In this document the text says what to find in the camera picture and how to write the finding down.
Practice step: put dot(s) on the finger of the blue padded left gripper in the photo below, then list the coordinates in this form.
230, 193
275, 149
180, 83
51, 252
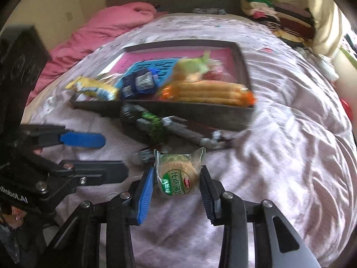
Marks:
83, 139

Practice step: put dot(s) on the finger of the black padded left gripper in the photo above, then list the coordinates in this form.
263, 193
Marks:
93, 173

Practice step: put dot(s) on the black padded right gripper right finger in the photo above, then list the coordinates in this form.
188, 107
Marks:
212, 195

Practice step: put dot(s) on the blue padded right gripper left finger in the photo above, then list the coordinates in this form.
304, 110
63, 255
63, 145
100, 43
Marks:
141, 195

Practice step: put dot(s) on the round cake green label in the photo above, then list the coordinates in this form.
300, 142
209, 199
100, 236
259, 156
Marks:
178, 174

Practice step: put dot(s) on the brown Snickers bar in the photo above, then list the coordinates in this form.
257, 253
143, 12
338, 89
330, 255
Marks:
202, 135

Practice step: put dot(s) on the yellow Alpenliebe candy bag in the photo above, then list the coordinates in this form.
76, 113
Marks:
93, 88

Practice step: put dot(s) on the black green candy packet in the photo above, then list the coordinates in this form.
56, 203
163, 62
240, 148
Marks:
141, 125

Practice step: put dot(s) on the blue biscuit packet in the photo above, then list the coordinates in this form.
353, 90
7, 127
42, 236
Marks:
139, 83

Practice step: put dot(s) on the orange egg roll pack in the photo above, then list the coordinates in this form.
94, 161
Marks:
208, 91

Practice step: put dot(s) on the green bag yellow cake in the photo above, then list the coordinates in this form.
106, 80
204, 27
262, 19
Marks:
192, 69

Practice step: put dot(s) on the clear red pastry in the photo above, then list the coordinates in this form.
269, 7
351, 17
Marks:
216, 71

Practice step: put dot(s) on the person's left hand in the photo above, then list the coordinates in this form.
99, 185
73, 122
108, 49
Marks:
14, 220

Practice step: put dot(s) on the pink and blue book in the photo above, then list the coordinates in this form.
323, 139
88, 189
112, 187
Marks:
163, 60

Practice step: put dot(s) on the lilac patterned duvet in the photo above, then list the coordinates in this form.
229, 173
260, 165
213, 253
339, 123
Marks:
299, 150

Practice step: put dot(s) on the pink quilt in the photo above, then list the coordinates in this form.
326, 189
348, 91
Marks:
105, 26

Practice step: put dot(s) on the red plastic bag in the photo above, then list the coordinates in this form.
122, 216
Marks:
347, 109

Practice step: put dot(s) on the white crumpled cloth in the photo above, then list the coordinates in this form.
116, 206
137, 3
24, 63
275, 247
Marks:
322, 63

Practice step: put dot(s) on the dark patterned pillow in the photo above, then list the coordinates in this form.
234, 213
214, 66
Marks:
209, 11

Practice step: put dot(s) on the pile of folded clothes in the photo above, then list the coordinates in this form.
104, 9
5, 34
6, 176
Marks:
292, 24

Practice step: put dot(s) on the cream curtain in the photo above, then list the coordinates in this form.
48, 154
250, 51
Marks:
330, 26

